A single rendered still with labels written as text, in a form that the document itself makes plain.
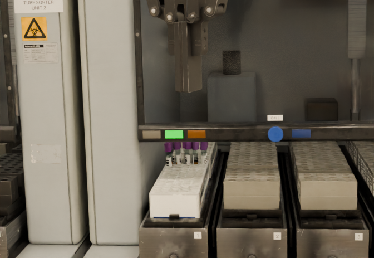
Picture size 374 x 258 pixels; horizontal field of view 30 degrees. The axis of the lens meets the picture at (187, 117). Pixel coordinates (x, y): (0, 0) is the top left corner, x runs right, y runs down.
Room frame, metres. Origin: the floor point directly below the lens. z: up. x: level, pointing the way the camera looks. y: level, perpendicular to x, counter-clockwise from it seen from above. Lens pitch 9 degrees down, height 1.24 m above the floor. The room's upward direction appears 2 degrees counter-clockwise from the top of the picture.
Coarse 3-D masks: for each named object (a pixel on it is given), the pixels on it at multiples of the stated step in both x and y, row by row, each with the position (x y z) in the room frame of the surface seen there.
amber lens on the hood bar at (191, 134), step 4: (188, 132) 1.36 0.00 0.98; (192, 132) 1.36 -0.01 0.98; (196, 132) 1.36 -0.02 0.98; (200, 132) 1.36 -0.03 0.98; (204, 132) 1.36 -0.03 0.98; (188, 136) 1.36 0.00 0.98; (192, 136) 1.36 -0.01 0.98; (196, 136) 1.36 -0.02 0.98; (200, 136) 1.36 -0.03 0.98; (204, 136) 1.36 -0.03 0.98
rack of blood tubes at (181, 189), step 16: (208, 160) 1.62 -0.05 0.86; (160, 176) 1.48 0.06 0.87; (176, 176) 1.48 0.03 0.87; (192, 176) 1.47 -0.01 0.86; (208, 176) 1.60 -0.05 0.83; (160, 192) 1.35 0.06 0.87; (176, 192) 1.35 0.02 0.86; (192, 192) 1.34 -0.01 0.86; (160, 208) 1.34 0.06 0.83; (176, 208) 1.34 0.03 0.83; (192, 208) 1.33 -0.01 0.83
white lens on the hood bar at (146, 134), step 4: (144, 132) 1.37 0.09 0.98; (148, 132) 1.37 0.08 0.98; (152, 132) 1.37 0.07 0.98; (156, 132) 1.37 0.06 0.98; (160, 132) 1.37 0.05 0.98; (144, 136) 1.37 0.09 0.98; (148, 136) 1.37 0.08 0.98; (152, 136) 1.37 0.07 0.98; (156, 136) 1.37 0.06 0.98; (160, 136) 1.37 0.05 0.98
